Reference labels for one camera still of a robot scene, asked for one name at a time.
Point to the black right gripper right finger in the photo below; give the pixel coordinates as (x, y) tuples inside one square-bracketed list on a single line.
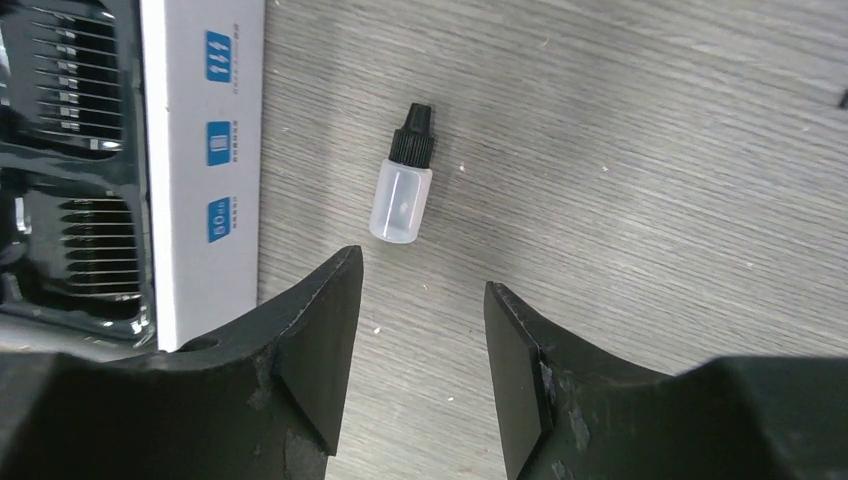
[(567, 409)]

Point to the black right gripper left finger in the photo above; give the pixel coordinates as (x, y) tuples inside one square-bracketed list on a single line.
[(261, 397)]

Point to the white box with black tray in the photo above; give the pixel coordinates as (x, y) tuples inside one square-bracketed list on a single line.
[(191, 74)]

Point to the black comb guard in tray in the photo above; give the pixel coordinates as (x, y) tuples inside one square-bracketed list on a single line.
[(78, 94)]

